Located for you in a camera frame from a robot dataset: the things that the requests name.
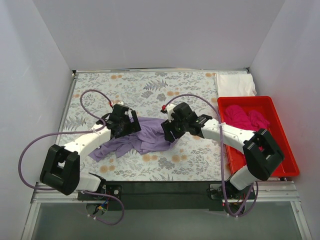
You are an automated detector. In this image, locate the aluminium frame rail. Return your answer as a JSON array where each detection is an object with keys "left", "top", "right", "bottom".
[{"left": 22, "top": 70, "right": 312, "bottom": 240}]

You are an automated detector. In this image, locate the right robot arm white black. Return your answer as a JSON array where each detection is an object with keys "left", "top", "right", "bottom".
[{"left": 161, "top": 102, "right": 285, "bottom": 199}]

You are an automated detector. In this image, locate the red plastic bin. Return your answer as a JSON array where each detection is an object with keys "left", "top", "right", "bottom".
[{"left": 217, "top": 96, "right": 300, "bottom": 178}]

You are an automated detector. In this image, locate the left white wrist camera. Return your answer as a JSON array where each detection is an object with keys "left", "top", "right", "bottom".
[{"left": 109, "top": 100, "right": 124, "bottom": 107}]

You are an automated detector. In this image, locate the floral table mat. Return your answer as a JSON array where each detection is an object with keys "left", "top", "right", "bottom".
[{"left": 56, "top": 70, "right": 230, "bottom": 181}]

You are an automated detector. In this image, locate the white folded t shirt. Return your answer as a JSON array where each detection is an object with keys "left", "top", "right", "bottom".
[{"left": 215, "top": 73, "right": 257, "bottom": 98}]

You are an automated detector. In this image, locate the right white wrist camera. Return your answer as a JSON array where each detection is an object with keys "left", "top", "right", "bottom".
[{"left": 161, "top": 103, "right": 176, "bottom": 123}]

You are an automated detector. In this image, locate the purple t shirt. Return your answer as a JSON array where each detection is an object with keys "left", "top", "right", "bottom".
[{"left": 88, "top": 117, "right": 177, "bottom": 162}]

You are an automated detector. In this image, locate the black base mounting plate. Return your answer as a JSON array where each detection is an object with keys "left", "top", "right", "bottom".
[{"left": 76, "top": 180, "right": 259, "bottom": 212}]

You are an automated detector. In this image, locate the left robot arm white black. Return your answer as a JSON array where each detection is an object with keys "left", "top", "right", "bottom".
[{"left": 40, "top": 103, "right": 141, "bottom": 200}]

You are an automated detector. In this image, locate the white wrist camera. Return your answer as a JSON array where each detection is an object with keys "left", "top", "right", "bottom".
[
  {"left": 161, "top": 103, "right": 176, "bottom": 123},
  {"left": 109, "top": 100, "right": 124, "bottom": 107}
]

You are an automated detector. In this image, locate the magenta t shirt in bin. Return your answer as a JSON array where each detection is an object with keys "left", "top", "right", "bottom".
[{"left": 223, "top": 104, "right": 271, "bottom": 152}]

